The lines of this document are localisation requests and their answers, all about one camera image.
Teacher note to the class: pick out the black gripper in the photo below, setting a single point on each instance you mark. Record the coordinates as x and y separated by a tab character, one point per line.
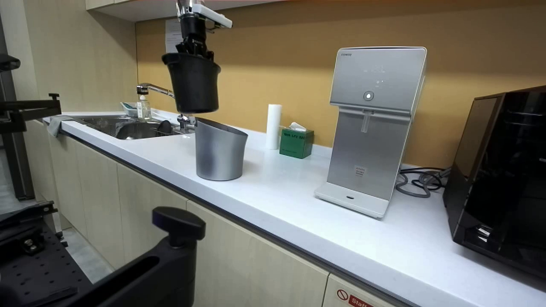
194	33

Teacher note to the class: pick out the black bucket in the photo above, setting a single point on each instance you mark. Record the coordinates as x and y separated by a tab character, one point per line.
194	83

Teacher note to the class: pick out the metal can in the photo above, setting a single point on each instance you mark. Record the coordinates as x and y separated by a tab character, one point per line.
219	151

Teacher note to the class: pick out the chrome faucet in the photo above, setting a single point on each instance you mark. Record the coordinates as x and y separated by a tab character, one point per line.
187	122

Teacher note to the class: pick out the soap bottle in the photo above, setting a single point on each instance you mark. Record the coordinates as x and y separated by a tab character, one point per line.
143	108

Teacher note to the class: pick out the steel sink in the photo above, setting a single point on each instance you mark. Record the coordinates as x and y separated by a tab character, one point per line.
131	129

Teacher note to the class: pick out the green tissue box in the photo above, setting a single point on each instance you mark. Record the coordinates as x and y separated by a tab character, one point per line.
296	142

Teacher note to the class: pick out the silver water dispenser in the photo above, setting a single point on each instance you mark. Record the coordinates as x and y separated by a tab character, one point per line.
376	91

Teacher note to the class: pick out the beige base cabinets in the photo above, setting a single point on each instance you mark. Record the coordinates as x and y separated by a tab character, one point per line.
126	214

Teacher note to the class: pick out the black robot cart base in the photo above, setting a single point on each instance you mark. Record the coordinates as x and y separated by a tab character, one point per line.
42	269

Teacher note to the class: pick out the black coffee machine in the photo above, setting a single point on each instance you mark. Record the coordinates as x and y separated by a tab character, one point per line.
496	195

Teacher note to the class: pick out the black camera stand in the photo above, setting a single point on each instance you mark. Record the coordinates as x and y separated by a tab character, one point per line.
15	115

